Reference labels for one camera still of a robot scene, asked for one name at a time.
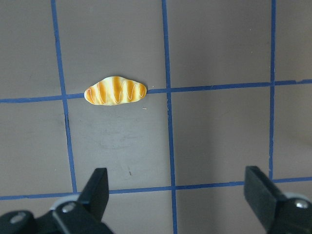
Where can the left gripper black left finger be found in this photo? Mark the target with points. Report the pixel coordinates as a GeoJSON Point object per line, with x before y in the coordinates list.
{"type": "Point", "coordinates": [84, 215]}

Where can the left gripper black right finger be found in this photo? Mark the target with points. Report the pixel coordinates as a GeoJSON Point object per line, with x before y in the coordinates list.
{"type": "Point", "coordinates": [278, 212]}

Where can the yellow toy bread roll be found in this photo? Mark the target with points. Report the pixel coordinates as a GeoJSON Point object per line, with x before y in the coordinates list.
{"type": "Point", "coordinates": [115, 90]}

